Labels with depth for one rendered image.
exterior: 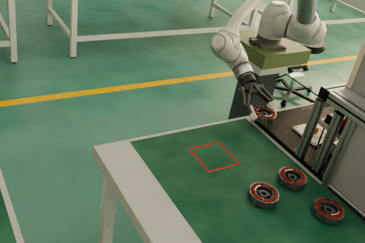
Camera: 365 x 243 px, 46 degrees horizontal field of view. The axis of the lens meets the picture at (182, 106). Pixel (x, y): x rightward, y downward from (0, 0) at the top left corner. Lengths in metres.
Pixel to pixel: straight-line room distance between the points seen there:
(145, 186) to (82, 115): 1.78
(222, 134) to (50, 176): 1.23
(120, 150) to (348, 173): 0.88
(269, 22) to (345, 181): 1.24
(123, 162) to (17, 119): 1.68
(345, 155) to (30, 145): 2.01
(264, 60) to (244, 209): 1.24
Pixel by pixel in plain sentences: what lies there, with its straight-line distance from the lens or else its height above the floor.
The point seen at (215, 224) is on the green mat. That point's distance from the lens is 1.50.
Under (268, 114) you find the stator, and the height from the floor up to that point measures 0.82.
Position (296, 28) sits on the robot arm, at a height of 1.03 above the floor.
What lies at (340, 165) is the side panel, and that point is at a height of 0.87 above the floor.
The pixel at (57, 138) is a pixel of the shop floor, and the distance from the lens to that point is 3.05.
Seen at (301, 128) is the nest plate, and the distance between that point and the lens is 2.08.
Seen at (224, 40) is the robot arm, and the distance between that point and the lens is 1.90.
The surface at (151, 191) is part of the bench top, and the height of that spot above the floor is 0.75.
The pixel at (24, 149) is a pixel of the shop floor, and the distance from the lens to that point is 2.96.
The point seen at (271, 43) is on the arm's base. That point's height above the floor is 0.87.
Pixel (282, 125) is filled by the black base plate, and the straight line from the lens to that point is 2.09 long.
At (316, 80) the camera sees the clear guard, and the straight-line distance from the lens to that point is 1.90.
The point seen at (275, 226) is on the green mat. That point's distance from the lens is 1.57.
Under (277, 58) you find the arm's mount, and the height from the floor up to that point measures 0.81.
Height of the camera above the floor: 1.81
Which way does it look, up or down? 31 degrees down
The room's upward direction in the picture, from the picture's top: 10 degrees clockwise
